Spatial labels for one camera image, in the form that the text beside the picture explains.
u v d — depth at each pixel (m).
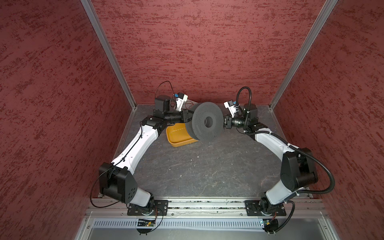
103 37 0.82
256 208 0.74
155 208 0.74
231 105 0.74
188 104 1.16
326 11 0.73
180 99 0.68
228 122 0.73
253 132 0.65
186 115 0.66
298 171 0.46
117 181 0.41
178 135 1.00
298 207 0.78
